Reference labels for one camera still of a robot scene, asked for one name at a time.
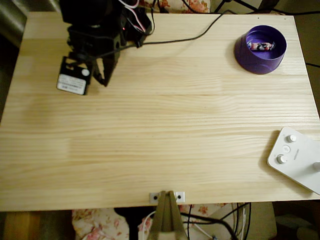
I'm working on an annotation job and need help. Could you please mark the candy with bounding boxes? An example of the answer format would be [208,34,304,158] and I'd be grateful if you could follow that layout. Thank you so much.
[247,41,276,52]

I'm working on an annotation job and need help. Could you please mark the purple plastic bowl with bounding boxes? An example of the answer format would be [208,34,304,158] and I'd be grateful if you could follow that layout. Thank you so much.
[233,24,288,75]

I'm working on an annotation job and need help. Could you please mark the olive fabric curtain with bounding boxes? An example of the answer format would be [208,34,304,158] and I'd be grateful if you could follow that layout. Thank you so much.
[0,0,61,48]

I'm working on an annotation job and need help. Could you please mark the floral cloth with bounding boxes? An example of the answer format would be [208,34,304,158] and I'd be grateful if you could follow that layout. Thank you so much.
[138,0,211,14]
[71,202,233,240]

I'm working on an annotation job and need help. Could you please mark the black table leg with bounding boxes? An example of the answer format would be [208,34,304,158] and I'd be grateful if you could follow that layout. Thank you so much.
[113,206,141,240]

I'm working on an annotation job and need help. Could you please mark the white lamp base with knobs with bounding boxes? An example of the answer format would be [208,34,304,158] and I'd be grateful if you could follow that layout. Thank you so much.
[266,126,320,196]

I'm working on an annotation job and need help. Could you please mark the black wrist camera with label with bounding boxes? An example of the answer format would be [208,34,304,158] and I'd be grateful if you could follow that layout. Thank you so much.
[56,55,91,96]

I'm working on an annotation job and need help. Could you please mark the black camera cable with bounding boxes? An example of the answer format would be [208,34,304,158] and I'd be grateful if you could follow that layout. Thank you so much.
[77,0,231,60]

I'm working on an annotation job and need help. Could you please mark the white metal bracket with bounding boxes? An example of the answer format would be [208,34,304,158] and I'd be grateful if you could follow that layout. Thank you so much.
[149,191,186,203]

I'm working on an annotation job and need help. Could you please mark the white cable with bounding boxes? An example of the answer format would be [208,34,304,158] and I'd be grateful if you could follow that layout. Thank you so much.
[138,211,157,240]

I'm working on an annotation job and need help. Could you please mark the thick black cable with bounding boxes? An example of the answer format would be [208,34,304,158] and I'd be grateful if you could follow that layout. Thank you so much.
[179,212,240,240]

